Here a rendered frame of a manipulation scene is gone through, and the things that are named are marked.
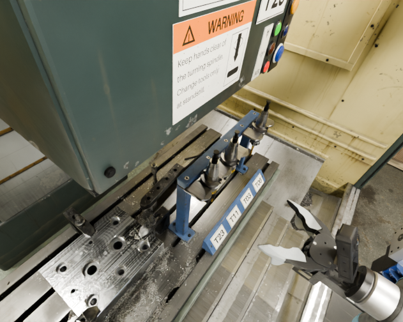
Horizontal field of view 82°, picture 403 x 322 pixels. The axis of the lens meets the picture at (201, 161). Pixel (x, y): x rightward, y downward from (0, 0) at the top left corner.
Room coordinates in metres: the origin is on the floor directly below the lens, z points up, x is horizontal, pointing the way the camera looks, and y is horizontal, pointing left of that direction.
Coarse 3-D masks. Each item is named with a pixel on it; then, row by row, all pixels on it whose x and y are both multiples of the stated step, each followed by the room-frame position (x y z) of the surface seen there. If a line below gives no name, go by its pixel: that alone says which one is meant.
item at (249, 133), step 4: (248, 128) 0.70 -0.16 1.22; (244, 132) 0.67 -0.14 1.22; (248, 132) 0.68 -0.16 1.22; (252, 132) 0.68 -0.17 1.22; (256, 132) 0.68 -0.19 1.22; (248, 136) 0.66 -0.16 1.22; (252, 136) 0.66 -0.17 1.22; (256, 136) 0.66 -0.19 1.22; (260, 136) 0.67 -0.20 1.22; (252, 140) 0.64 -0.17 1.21; (256, 140) 0.64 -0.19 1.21; (260, 140) 0.65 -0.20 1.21
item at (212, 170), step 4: (208, 164) 0.43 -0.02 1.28; (212, 164) 0.42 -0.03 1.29; (216, 164) 0.42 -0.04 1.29; (208, 168) 0.43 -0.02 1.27; (212, 168) 0.42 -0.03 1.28; (216, 168) 0.42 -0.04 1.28; (208, 172) 0.42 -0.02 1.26; (212, 172) 0.42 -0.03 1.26; (216, 172) 0.42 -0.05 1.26; (204, 176) 0.43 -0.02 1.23; (208, 176) 0.42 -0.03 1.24; (212, 176) 0.42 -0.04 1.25; (216, 176) 0.42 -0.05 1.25; (208, 180) 0.42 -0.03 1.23; (212, 180) 0.41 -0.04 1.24; (216, 180) 0.42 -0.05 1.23
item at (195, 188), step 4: (196, 180) 0.42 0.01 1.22; (192, 184) 0.41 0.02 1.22; (196, 184) 0.41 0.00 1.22; (200, 184) 0.41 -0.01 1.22; (188, 188) 0.39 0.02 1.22; (192, 188) 0.39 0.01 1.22; (196, 188) 0.39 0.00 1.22; (200, 188) 0.39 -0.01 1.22; (204, 188) 0.40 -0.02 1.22; (208, 188) 0.40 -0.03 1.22; (188, 192) 0.38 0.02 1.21; (192, 192) 0.38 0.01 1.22; (196, 192) 0.38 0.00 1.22; (200, 192) 0.38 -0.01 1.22; (204, 192) 0.38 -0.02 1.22; (208, 192) 0.39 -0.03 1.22; (192, 196) 0.37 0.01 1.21; (196, 196) 0.37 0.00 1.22; (200, 196) 0.37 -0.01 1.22; (204, 196) 0.37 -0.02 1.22; (208, 196) 0.37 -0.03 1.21; (200, 200) 0.36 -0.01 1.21; (204, 200) 0.36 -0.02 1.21
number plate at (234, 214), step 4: (236, 208) 0.52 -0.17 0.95; (232, 212) 0.50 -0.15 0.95; (236, 212) 0.51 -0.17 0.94; (228, 216) 0.47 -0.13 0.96; (232, 216) 0.49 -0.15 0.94; (236, 216) 0.50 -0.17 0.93; (228, 220) 0.46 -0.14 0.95; (232, 220) 0.47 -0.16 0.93; (236, 220) 0.48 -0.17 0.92; (232, 224) 0.46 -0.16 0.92
